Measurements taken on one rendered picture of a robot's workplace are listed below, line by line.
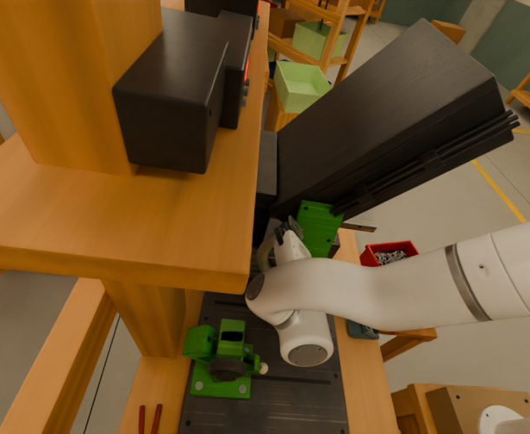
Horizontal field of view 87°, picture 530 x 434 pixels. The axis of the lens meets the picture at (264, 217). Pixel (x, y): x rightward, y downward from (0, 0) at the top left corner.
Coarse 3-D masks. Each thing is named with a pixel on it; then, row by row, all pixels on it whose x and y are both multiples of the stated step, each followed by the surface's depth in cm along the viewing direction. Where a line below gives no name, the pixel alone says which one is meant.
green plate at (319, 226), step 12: (300, 204) 69; (312, 204) 68; (324, 204) 69; (300, 216) 70; (312, 216) 70; (324, 216) 70; (312, 228) 72; (324, 228) 72; (336, 228) 72; (312, 240) 74; (324, 240) 75; (312, 252) 77; (324, 252) 77
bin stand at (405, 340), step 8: (432, 328) 104; (400, 336) 116; (408, 336) 103; (416, 336) 102; (424, 336) 102; (432, 336) 102; (384, 344) 125; (392, 344) 120; (400, 344) 115; (408, 344) 111; (416, 344) 111; (384, 352) 124; (392, 352) 120; (400, 352) 119; (384, 360) 129
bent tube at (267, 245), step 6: (294, 222) 69; (294, 228) 67; (300, 228) 71; (300, 234) 68; (264, 240) 72; (270, 240) 70; (264, 246) 71; (270, 246) 71; (258, 252) 73; (264, 252) 72; (258, 258) 74; (264, 258) 73; (258, 264) 75; (264, 264) 74; (264, 270) 75
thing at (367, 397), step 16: (352, 240) 113; (336, 256) 106; (352, 256) 107; (336, 320) 89; (336, 336) 86; (352, 352) 83; (368, 352) 84; (352, 368) 81; (368, 368) 81; (352, 384) 78; (368, 384) 78; (384, 384) 79; (352, 400) 75; (368, 400) 76; (384, 400) 76; (352, 416) 73; (368, 416) 73; (384, 416) 74; (352, 432) 70; (368, 432) 71; (384, 432) 72
